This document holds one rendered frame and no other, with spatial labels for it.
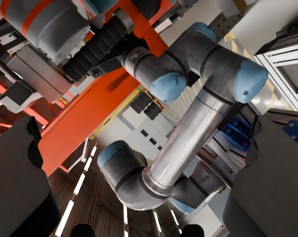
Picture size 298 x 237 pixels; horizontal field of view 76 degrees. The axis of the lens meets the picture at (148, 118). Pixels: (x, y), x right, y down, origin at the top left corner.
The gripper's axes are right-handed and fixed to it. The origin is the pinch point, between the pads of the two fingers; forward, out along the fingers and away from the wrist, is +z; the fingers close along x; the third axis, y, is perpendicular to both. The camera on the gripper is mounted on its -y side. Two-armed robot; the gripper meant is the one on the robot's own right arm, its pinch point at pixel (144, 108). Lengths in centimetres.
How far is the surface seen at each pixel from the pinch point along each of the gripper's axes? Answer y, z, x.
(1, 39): 4, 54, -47
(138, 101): 389, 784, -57
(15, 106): 8.8, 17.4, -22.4
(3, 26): 0, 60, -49
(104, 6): -5, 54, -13
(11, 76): 8.1, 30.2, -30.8
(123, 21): -3.2, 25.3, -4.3
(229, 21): 5, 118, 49
